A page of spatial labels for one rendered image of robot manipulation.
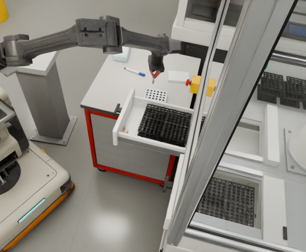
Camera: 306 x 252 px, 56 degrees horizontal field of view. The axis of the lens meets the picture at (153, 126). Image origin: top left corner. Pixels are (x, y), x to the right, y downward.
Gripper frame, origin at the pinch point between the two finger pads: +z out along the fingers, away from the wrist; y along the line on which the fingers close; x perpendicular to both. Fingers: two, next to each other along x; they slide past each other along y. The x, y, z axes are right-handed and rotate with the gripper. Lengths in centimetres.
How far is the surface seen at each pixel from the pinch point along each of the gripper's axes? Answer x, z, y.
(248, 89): 7, -72, -77
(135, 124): 10.8, 12.6, -19.6
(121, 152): 16, 60, -6
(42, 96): 65, 51, 37
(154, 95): -2.4, 17.3, 2.9
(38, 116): 73, 75, 38
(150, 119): 4.7, 6.0, -22.1
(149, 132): 6.2, 5.6, -29.6
